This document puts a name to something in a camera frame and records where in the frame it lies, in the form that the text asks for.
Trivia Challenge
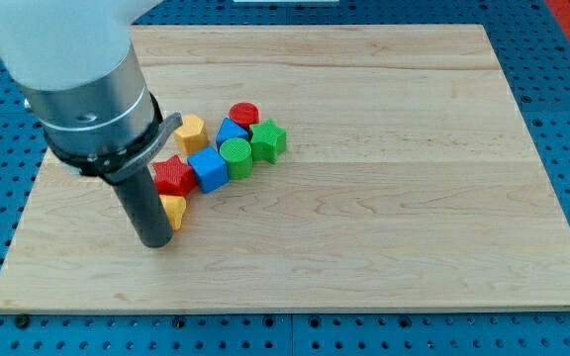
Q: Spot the blue triangular block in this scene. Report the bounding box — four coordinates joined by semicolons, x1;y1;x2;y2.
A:
216;118;249;148

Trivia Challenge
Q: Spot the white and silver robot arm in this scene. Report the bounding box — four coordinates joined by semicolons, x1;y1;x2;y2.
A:
0;0;182;248

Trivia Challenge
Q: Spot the red cylinder block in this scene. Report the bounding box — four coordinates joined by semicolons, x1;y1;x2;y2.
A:
229;102;260;131

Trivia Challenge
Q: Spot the grey flange mount plate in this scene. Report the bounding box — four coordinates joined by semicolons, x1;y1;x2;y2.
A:
45;94;182;185

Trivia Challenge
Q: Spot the yellow hexagon block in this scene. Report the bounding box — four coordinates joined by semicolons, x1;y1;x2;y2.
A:
173;114;209;156

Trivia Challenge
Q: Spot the green star block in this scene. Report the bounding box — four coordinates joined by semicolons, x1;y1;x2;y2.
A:
249;119;287;164

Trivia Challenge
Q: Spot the yellow heart block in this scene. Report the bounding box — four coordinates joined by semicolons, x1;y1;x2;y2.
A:
159;195;187;231

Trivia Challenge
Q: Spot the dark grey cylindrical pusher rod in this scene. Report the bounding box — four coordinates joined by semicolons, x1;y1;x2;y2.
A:
113;167;173;248

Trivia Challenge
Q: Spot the red star block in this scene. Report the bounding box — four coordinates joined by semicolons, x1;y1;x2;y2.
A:
152;155;197;197

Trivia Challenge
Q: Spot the blue perforated mat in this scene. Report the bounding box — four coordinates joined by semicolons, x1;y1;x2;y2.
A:
0;0;570;355

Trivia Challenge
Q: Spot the green cylinder block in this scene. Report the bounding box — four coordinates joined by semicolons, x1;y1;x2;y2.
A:
220;137;253;180

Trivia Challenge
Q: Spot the blue cube block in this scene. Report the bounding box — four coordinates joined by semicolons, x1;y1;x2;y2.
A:
187;146;230;194

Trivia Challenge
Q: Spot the light wooden board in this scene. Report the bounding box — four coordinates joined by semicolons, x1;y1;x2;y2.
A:
0;25;570;314

